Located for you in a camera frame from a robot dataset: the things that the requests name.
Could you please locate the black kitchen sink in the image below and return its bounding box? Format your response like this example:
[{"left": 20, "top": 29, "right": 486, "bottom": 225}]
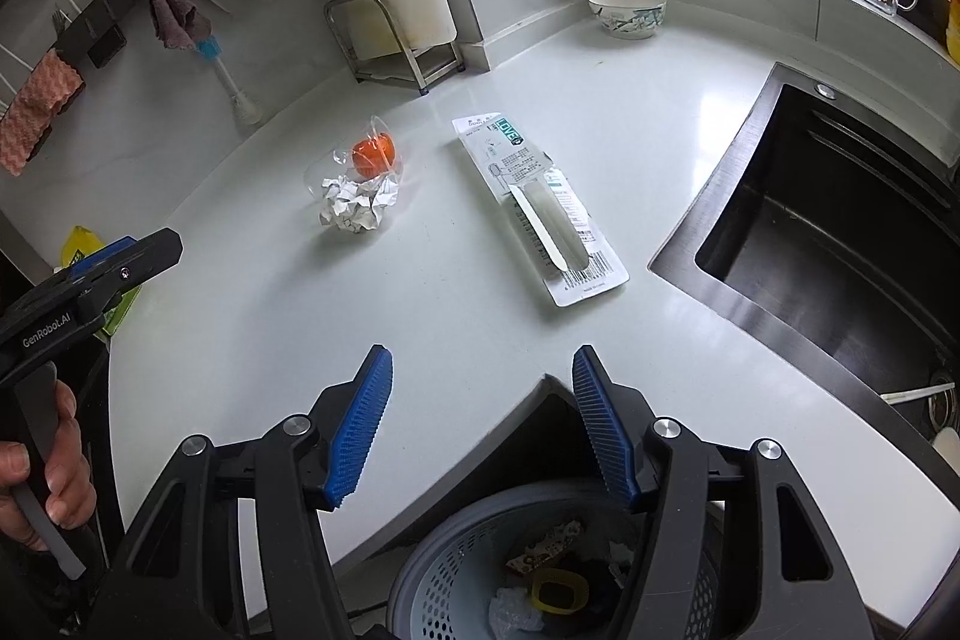
[{"left": 651, "top": 64, "right": 958, "bottom": 473}]

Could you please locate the clear plastic cup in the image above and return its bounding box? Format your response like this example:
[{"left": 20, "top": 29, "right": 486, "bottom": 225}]
[{"left": 302, "top": 115, "right": 404, "bottom": 209}]

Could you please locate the person's left hand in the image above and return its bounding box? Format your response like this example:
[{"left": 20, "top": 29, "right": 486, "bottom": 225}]
[{"left": 0, "top": 380, "right": 96, "bottom": 551}]

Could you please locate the clear plastic bag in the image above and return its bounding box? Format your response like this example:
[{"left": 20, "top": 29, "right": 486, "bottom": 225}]
[{"left": 488, "top": 587, "right": 544, "bottom": 640}]

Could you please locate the mauve hanging cloth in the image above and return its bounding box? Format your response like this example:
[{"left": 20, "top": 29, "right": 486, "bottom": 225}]
[{"left": 148, "top": 0, "right": 212, "bottom": 50}]

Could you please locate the orange peel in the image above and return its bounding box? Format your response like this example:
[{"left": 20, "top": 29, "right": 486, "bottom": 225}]
[{"left": 352, "top": 133, "right": 397, "bottom": 181}]

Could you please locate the grey perforated trash bin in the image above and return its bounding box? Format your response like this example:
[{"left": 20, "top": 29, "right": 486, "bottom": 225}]
[{"left": 385, "top": 480, "right": 726, "bottom": 640}]

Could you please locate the pink striped cloth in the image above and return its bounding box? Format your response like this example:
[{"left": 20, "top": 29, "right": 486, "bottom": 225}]
[{"left": 0, "top": 49, "right": 85, "bottom": 177}]

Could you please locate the green yellow pouch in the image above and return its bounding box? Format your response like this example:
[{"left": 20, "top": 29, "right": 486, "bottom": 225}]
[{"left": 57, "top": 226, "right": 142, "bottom": 342}]

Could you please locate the white blue ceramic bowl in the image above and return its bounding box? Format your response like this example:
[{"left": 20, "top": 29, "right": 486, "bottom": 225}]
[{"left": 587, "top": 0, "right": 667, "bottom": 41}]

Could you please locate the yellow oil bottle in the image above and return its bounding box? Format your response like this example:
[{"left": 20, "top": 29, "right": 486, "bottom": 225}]
[{"left": 946, "top": 0, "right": 960, "bottom": 65}]

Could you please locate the white bottle brush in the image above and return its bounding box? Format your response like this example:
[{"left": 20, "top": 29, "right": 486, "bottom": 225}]
[{"left": 195, "top": 35, "right": 263, "bottom": 127}]

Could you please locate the yellow plastic lid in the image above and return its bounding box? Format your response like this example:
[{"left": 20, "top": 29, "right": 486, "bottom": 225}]
[{"left": 529, "top": 569, "right": 589, "bottom": 615}]

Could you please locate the comb blister package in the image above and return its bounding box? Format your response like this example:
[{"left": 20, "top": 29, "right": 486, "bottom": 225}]
[{"left": 452, "top": 112, "right": 630, "bottom": 308}]

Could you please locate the white paper ball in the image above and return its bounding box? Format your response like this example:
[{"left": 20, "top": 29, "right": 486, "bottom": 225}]
[{"left": 319, "top": 172, "right": 400, "bottom": 234}]

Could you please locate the red white snack wrapper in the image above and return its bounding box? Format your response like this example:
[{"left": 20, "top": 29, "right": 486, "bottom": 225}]
[{"left": 506, "top": 520, "right": 583, "bottom": 575}]

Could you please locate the steel cutting board rack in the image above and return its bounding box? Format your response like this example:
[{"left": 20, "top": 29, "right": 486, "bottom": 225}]
[{"left": 324, "top": 0, "right": 467, "bottom": 96}]

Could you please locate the white dish in sink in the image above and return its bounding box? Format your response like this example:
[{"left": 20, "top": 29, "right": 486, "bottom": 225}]
[{"left": 932, "top": 427, "right": 960, "bottom": 473}]

